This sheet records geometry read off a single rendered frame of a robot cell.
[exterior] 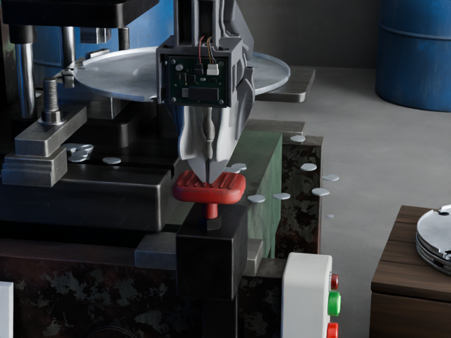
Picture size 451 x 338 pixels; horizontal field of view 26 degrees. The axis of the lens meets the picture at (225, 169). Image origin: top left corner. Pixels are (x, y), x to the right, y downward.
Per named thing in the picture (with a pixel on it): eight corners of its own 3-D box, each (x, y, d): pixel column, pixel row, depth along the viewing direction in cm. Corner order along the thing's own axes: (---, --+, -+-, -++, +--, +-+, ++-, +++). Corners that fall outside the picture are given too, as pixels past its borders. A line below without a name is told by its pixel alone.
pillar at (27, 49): (39, 114, 129) (32, 9, 125) (33, 119, 127) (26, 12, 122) (23, 113, 130) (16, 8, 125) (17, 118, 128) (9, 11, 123)
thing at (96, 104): (142, 90, 141) (141, 58, 139) (112, 119, 127) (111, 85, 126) (82, 86, 143) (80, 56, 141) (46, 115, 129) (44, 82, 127)
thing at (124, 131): (164, 106, 144) (163, 86, 143) (126, 148, 125) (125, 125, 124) (60, 100, 147) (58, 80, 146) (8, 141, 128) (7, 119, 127)
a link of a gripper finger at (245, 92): (205, 138, 97) (205, 53, 94) (208, 133, 99) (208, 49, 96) (252, 141, 96) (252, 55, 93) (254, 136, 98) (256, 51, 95)
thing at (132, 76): (301, 55, 142) (301, 49, 142) (274, 109, 115) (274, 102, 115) (109, 47, 147) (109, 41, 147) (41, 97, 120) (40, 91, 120)
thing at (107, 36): (113, 37, 134) (113, 10, 133) (103, 44, 129) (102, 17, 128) (91, 36, 134) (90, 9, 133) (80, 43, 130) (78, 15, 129)
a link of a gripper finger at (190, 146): (167, 196, 95) (165, 105, 92) (180, 176, 101) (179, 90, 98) (198, 199, 95) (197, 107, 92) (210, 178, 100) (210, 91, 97)
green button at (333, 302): (339, 309, 113) (340, 288, 113) (337, 320, 111) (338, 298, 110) (329, 308, 114) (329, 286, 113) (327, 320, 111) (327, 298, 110)
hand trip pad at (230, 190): (247, 238, 104) (247, 171, 102) (237, 261, 99) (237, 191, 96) (183, 233, 106) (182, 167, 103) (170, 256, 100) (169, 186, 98)
